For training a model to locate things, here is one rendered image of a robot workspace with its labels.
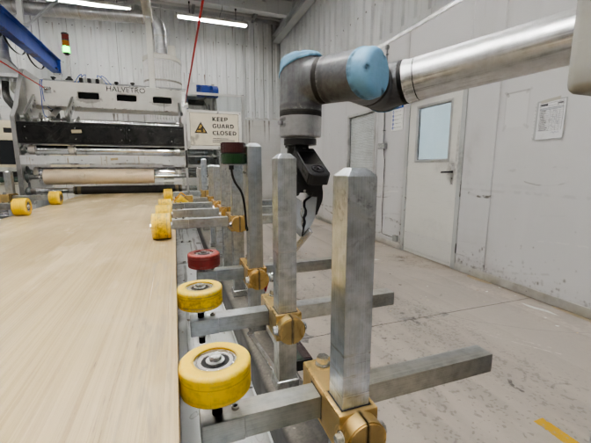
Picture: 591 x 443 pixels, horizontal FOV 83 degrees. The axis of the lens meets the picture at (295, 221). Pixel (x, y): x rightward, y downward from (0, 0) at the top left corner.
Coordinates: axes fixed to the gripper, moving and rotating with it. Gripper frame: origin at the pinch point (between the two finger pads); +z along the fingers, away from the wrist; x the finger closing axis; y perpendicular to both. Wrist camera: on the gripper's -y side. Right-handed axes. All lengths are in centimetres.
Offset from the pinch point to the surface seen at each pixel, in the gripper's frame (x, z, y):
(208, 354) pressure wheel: 23.3, 7.6, -30.6
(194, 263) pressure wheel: 22.6, 9.4, 14.7
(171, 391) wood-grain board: 27.4, 8.0, -35.5
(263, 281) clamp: 6.7, 14.1, 9.4
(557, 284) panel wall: -261, 79, 105
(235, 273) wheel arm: 12.5, 13.6, 16.4
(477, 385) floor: -117, 98, 49
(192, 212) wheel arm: 21, 4, 66
